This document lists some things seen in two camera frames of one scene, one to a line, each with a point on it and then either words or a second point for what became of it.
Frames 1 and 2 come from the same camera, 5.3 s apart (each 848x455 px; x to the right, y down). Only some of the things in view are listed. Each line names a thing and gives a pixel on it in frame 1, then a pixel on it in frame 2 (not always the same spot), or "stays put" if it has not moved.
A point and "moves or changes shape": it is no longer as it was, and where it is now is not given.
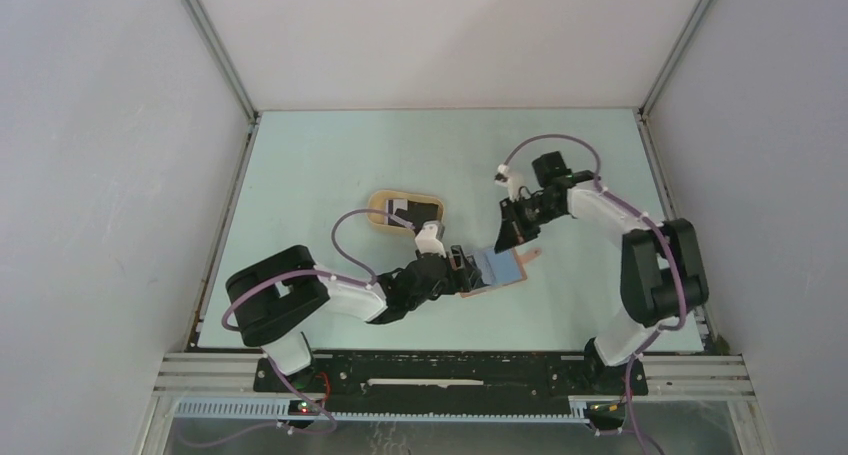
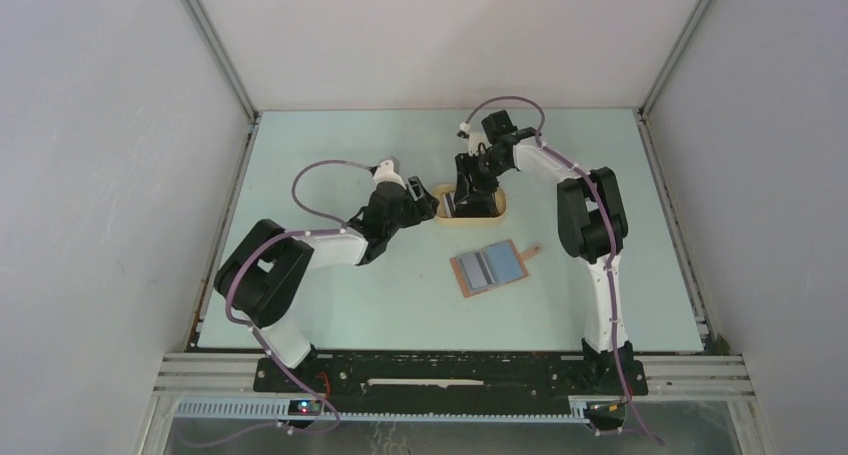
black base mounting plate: [533, 383] stays put
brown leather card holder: [501, 268] stays put
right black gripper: [510, 234] → [465, 165]
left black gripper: [463, 277] → [422, 209]
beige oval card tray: [378, 201] moves or changes shape
